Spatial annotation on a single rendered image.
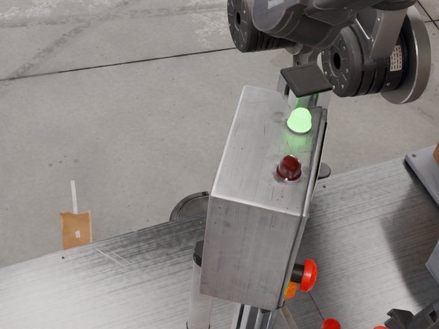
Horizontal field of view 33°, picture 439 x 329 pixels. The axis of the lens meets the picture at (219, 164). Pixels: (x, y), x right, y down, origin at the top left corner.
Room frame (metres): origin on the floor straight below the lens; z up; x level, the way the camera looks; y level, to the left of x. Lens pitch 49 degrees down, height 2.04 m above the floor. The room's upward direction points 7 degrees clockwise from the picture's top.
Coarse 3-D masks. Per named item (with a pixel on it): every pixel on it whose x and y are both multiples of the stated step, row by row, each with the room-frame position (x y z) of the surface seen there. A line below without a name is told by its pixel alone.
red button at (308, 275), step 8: (296, 264) 0.48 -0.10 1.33; (304, 264) 0.47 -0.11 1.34; (312, 264) 0.47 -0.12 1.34; (296, 272) 0.47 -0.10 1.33; (304, 272) 0.46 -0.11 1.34; (312, 272) 0.46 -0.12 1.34; (296, 280) 0.46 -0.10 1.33; (304, 280) 0.46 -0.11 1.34; (312, 280) 0.46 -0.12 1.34; (304, 288) 0.45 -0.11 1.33
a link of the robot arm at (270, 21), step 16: (256, 0) 0.82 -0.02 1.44; (272, 0) 0.80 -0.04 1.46; (288, 0) 0.78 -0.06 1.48; (304, 0) 0.77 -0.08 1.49; (320, 0) 0.77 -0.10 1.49; (336, 0) 0.75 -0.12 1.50; (352, 0) 0.75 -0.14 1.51; (368, 0) 0.75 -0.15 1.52; (256, 16) 0.80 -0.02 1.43; (272, 16) 0.78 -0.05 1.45; (288, 16) 0.77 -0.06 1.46; (320, 16) 0.77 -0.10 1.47; (336, 16) 0.77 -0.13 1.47; (352, 16) 0.80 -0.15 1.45; (272, 32) 0.77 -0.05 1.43; (288, 32) 0.77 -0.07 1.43; (336, 32) 0.80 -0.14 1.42; (320, 48) 0.80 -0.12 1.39
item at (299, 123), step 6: (300, 108) 0.57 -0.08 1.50; (294, 114) 0.56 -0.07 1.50; (300, 114) 0.56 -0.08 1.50; (306, 114) 0.56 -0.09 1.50; (288, 120) 0.56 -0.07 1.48; (294, 120) 0.55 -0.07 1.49; (300, 120) 0.55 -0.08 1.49; (306, 120) 0.55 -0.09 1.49; (288, 126) 0.55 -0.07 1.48; (294, 126) 0.55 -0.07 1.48; (300, 126) 0.55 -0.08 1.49; (306, 126) 0.55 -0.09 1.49; (294, 132) 0.55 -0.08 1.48; (300, 132) 0.55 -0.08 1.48; (306, 132) 0.55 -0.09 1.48
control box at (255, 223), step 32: (256, 96) 0.60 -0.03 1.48; (288, 96) 0.61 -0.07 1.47; (256, 128) 0.55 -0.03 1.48; (320, 128) 0.57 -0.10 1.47; (224, 160) 0.50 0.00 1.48; (256, 160) 0.50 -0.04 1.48; (224, 192) 0.46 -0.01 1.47; (256, 192) 0.46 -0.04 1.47; (288, 192) 0.47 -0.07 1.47; (224, 224) 0.45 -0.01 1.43; (256, 224) 0.44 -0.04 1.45; (288, 224) 0.44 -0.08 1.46; (224, 256) 0.45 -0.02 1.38; (256, 256) 0.44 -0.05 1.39; (288, 256) 0.44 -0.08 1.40; (224, 288) 0.45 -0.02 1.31; (256, 288) 0.44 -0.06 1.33
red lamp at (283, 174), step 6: (288, 156) 0.50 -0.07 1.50; (294, 156) 0.50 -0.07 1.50; (282, 162) 0.49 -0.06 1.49; (288, 162) 0.49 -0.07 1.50; (294, 162) 0.49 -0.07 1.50; (300, 162) 0.49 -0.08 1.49; (276, 168) 0.49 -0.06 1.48; (282, 168) 0.48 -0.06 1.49; (288, 168) 0.48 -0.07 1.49; (294, 168) 0.48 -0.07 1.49; (300, 168) 0.49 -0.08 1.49; (276, 174) 0.49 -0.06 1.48; (282, 174) 0.48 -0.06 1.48; (288, 174) 0.48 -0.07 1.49; (294, 174) 0.48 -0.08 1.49; (300, 174) 0.49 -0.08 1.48; (282, 180) 0.48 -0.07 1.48; (288, 180) 0.48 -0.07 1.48; (294, 180) 0.48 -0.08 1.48
